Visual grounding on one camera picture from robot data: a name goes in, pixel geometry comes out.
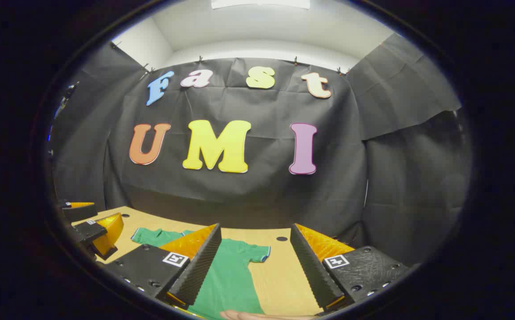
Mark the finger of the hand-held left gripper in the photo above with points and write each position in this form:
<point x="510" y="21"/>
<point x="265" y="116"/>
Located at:
<point x="89" y="231"/>
<point x="79" y="212"/>

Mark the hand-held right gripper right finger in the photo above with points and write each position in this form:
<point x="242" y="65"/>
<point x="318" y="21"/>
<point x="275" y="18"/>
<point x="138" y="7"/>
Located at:
<point x="313" y="271"/>

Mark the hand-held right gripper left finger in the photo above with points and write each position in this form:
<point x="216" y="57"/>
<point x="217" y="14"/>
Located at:
<point x="199" y="266"/>

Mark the green T-shirt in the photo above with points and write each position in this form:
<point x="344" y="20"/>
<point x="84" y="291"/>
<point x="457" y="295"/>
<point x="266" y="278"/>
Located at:
<point x="230" y="275"/>

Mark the black backdrop cloth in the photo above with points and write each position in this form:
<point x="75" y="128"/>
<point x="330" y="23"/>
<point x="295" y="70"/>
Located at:
<point x="248" y="195"/>

